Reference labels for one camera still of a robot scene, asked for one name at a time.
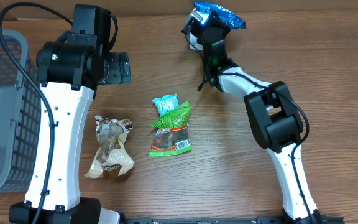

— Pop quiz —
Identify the teal snack packet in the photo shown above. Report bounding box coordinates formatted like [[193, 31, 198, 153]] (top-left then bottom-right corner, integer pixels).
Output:
[[152, 93, 179, 116]]

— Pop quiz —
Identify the blue snack bar wrapper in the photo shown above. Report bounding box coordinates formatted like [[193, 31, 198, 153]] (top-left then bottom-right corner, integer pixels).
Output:
[[194, 1, 246, 29]]

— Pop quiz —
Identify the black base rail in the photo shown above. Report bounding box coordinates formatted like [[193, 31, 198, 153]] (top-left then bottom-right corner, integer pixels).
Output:
[[121, 215, 344, 224]]

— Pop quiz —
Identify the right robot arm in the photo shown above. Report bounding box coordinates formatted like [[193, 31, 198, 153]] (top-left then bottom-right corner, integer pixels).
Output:
[[190, 12, 323, 223]]

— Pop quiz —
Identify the grey plastic mesh basket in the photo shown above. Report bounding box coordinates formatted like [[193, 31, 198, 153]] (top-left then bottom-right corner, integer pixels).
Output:
[[0, 43, 41, 193]]

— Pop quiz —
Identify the green packet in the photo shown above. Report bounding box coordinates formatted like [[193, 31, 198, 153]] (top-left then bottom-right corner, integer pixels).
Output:
[[149, 101, 192, 157]]

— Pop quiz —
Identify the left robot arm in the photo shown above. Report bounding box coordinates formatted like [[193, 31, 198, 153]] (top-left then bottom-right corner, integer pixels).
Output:
[[9, 4, 131, 224]]

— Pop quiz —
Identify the white barcode scanner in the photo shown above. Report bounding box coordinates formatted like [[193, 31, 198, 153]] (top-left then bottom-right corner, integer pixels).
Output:
[[188, 8, 209, 50]]

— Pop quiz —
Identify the beige snack bag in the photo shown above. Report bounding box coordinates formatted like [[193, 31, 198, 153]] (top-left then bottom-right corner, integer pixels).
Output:
[[85, 115, 134, 179]]

